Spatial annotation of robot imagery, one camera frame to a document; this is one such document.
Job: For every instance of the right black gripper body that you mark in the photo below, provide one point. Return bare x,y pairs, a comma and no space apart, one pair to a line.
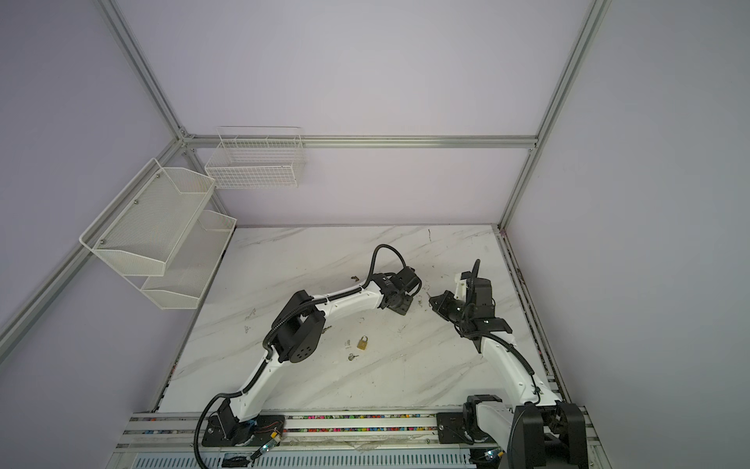
468,314

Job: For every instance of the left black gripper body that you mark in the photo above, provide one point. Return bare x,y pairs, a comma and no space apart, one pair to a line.
403,306

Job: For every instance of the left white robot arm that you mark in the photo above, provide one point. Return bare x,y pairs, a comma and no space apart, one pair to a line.
230,419

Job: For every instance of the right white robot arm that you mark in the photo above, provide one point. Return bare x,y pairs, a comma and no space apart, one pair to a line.
532,426

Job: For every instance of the brass padlock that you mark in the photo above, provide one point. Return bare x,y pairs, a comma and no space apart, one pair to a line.
362,342

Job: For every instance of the lower white mesh shelf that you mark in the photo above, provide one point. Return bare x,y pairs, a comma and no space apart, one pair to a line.
187,278

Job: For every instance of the white mesh shelf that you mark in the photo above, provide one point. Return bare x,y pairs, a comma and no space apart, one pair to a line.
187,278
140,233

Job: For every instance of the upper white mesh shelf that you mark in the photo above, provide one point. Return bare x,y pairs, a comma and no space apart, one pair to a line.
140,233

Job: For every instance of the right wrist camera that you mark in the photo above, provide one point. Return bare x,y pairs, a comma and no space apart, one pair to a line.
464,286

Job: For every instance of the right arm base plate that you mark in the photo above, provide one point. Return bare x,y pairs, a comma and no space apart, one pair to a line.
488,424

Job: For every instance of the white wire basket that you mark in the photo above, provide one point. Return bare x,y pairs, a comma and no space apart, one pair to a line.
257,157

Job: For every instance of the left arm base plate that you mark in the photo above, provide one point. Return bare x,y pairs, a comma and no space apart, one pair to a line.
245,434

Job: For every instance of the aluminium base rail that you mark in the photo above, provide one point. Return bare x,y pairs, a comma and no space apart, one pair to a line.
361,430

